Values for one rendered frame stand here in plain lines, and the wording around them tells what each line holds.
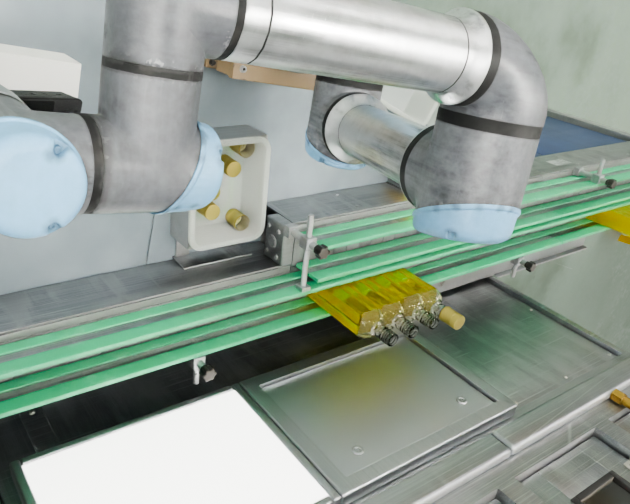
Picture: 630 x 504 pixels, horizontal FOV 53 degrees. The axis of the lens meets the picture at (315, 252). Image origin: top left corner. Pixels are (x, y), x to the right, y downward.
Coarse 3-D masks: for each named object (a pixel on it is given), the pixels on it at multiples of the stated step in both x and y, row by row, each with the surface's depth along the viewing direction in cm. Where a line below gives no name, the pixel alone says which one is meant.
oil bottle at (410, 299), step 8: (376, 280) 142; (384, 280) 142; (392, 280) 142; (384, 288) 139; (392, 288) 139; (400, 288) 139; (408, 288) 140; (400, 296) 136; (408, 296) 137; (416, 296) 137; (408, 304) 135; (416, 304) 135; (408, 312) 135
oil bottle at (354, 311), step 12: (336, 288) 137; (348, 288) 138; (324, 300) 138; (336, 300) 135; (348, 300) 133; (360, 300) 134; (336, 312) 135; (348, 312) 132; (360, 312) 130; (372, 312) 130; (348, 324) 133; (360, 324) 130; (372, 324) 129; (360, 336) 131; (372, 336) 131
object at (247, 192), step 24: (240, 144) 122; (264, 144) 125; (264, 168) 128; (240, 192) 135; (264, 192) 130; (192, 216) 122; (264, 216) 133; (192, 240) 124; (216, 240) 129; (240, 240) 132
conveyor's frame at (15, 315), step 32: (544, 160) 197; (576, 160) 201; (608, 160) 205; (352, 192) 154; (384, 192) 156; (320, 224) 138; (256, 256) 139; (64, 288) 119; (96, 288) 120; (128, 288) 121; (160, 288) 123; (192, 288) 125; (0, 320) 108; (32, 320) 109; (64, 320) 111
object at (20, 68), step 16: (0, 48) 69; (16, 48) 71; (0, 64) 67; (16, 64) 68; (32, 64) 69; (48, 64) 70; (64, 64) 71; (80, 64) 72; (0, 80) 68; (16, 80) 69; (32, 80) 70; (48, 80) 71; (64, 80) 72
